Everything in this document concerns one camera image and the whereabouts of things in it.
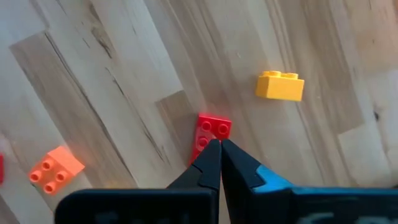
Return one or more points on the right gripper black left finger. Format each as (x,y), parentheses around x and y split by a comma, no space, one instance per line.
(186,205)

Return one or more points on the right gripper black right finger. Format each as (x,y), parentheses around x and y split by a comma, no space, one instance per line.
(280,208)

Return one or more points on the small orange toy brick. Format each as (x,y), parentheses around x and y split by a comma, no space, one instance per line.
(65,161)

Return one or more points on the long red toy brick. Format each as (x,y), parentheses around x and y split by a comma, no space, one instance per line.
(214,124)

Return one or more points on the small yellow toy brick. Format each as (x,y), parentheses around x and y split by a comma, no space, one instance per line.
(280,88)

